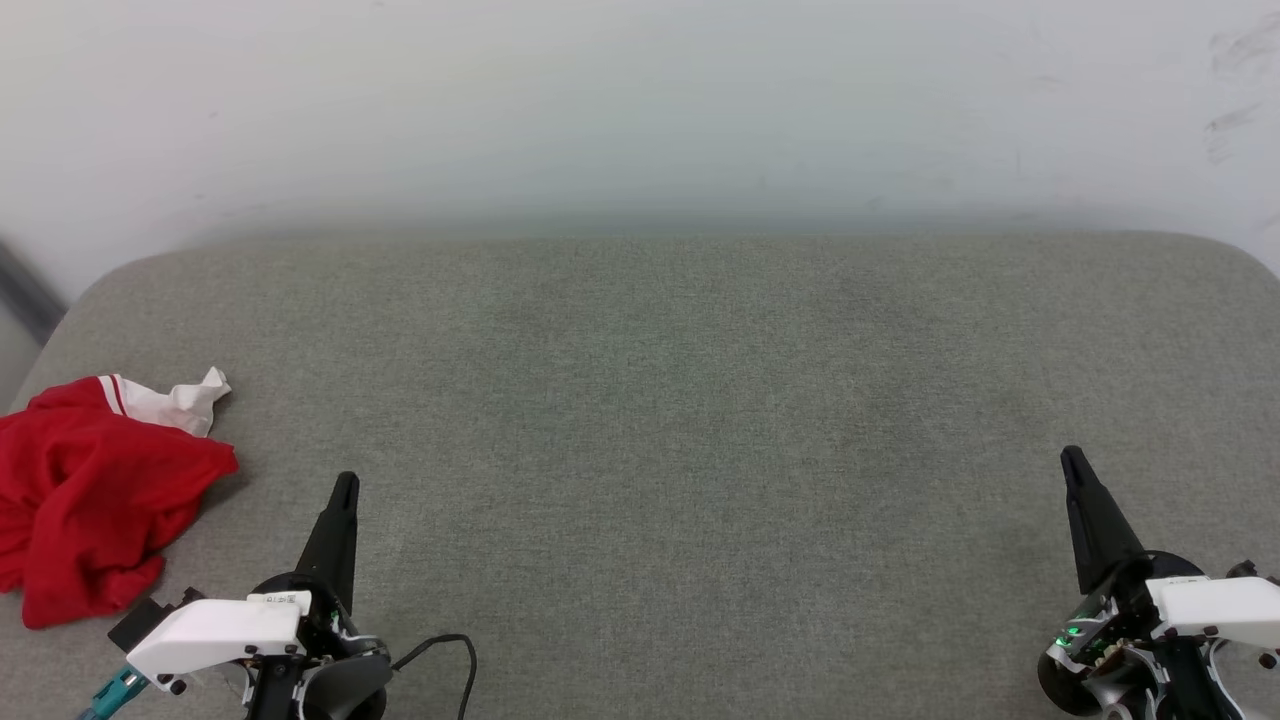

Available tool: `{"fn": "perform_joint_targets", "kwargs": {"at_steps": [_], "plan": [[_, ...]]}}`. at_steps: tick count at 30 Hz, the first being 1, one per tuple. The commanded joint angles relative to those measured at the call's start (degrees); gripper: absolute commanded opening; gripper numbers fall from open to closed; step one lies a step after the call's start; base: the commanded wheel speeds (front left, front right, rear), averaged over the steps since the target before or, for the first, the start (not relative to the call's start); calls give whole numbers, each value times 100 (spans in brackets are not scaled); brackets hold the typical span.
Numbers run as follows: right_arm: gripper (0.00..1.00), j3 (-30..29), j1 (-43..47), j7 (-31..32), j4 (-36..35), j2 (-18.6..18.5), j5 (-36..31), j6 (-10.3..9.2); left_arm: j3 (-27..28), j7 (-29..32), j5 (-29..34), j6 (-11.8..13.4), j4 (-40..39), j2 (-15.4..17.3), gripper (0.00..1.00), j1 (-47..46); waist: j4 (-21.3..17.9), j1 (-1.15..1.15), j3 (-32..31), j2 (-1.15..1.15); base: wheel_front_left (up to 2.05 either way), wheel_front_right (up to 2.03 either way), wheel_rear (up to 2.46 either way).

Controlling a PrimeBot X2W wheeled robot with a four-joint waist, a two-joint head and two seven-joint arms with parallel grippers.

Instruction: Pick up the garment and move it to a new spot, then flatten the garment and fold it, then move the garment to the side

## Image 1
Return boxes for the red Bulls 23 jersey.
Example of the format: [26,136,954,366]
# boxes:
[0,367,240,630]

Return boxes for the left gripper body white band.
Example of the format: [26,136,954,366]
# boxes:
[125,570,391,720]

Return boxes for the dark grey wall strip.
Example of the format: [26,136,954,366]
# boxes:
[0,238,69,347]

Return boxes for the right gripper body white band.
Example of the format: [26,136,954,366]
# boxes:
[1048,550,1280,673]

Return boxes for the grey-green fabric sofa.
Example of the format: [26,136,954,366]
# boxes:
[0,232,1280,720]

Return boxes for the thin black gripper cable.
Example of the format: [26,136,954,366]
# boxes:
[390,633,479,720]

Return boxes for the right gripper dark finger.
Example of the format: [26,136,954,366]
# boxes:
[1059,445,1151,597]

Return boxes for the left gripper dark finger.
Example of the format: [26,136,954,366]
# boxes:
[295,471,361,614]

